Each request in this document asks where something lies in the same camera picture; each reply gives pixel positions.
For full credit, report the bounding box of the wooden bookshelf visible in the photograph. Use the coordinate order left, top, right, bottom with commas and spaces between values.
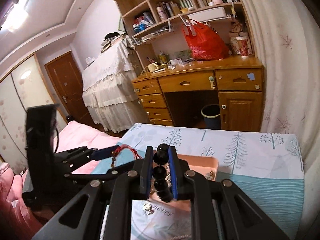
114, 0, 251, 68

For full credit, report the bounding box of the brown wooden door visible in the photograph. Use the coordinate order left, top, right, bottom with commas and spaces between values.
44, 51, 95, 127

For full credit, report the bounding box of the wooden desk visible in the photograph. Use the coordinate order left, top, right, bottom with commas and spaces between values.
132, 56, 265, 132

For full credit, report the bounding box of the black bead bracelet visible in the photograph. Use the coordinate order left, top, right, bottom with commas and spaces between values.
152, 142, 174, 203

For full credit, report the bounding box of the cream mug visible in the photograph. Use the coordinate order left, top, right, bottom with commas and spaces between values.
147, 62, 159, 73

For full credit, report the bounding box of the red string bracelet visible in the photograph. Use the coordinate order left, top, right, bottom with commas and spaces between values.
110, 144, 143, 169

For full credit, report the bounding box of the peach pink tray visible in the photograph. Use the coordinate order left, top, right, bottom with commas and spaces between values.
149, 154, 218, 212

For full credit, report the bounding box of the gold chain necklace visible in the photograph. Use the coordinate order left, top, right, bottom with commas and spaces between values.
203, 169, 217, 181

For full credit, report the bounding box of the white curtain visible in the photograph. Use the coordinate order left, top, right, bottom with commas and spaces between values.
242, 0, 319, 232

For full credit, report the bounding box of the white lace covered furniture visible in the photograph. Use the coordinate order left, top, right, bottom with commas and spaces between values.
82, 40, 148, 133

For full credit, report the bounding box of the dark blue waste bin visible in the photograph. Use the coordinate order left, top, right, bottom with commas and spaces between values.
201, 104, 221, 130

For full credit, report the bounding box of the red plastic bag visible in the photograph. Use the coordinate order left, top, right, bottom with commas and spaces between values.
181, 21, 229, 60

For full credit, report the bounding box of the red patterned paper cup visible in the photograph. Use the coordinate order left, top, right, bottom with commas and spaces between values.
236, 36, 249, 59

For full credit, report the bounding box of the pink quilt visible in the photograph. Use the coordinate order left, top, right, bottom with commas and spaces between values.
21, 120, 121, 193

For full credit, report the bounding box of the person left hand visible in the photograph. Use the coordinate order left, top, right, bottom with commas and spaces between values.
1, 163, 28, 212

